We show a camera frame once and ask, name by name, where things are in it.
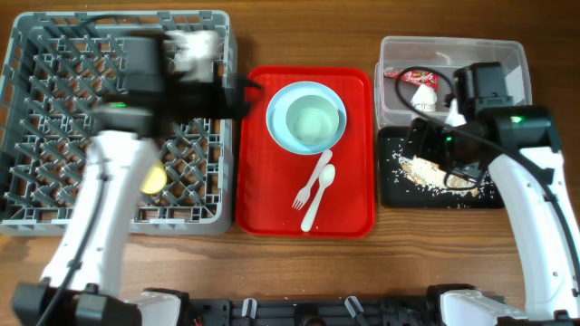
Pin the white crumpled tissue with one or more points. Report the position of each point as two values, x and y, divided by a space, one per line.
424 99

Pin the black waste tray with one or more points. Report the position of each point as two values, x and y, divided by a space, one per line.
397 193

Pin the white plastic spoon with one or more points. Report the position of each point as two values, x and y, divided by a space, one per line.
325 179

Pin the yellow plastic cup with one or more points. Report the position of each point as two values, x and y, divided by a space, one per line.
155 180

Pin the red snack wrapper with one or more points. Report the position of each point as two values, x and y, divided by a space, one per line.
416 78

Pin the green bowl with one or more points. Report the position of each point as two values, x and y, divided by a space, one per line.
312 119

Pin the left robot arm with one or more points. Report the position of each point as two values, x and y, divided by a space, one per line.
170 78

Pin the white rice pile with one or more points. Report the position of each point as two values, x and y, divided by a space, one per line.
428 178

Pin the clear plastic bin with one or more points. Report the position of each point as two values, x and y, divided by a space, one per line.
444 55

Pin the white plastic fork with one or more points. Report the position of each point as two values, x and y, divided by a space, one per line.
304 193

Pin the grey dishwasher rack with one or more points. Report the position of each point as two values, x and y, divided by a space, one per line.
57 70

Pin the light blue plate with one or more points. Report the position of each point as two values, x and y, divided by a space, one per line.
278 106

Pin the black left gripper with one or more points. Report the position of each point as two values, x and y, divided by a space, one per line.
226 107

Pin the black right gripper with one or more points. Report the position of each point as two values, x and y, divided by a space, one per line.
420 139

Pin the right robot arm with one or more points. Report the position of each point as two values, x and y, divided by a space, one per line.
520 149

